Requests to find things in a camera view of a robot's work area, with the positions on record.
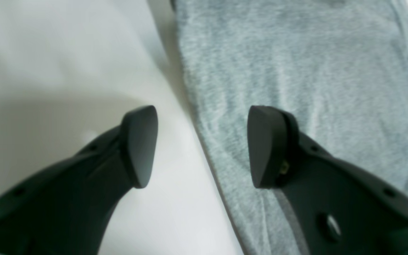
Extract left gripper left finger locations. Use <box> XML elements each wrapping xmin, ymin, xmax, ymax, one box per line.
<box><xmin>0</xmin><ymin>105</ymin><xmax>158</xmax><ymax>255</ymax></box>

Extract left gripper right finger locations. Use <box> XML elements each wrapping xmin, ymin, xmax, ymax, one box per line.
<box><xmin>247</xmin><ymin>106</ymin><xmax>408</xmax><ymax>255</ymax></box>

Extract grey t-shirt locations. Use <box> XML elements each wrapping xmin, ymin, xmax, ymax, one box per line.
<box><xmin>175</xmin><ymin>0</ymin><xmax>408</xmax><ymax>255</ymax></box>

